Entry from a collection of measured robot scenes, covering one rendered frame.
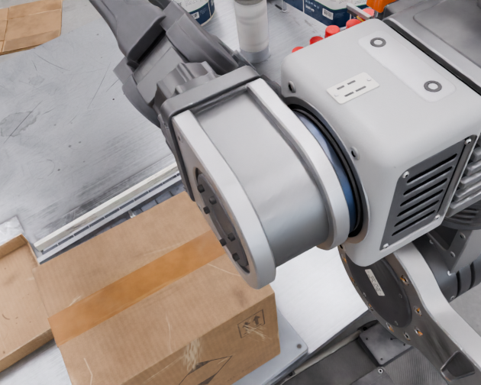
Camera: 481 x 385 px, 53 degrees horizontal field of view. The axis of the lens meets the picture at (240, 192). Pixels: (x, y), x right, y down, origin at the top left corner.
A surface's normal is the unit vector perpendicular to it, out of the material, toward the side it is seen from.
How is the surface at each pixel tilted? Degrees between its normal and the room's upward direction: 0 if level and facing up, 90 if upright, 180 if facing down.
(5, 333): 0
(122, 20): 35
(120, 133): 0
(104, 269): 0
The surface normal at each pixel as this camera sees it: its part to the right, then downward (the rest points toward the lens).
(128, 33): -0.41, -0.10
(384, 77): -0.10, -0.59
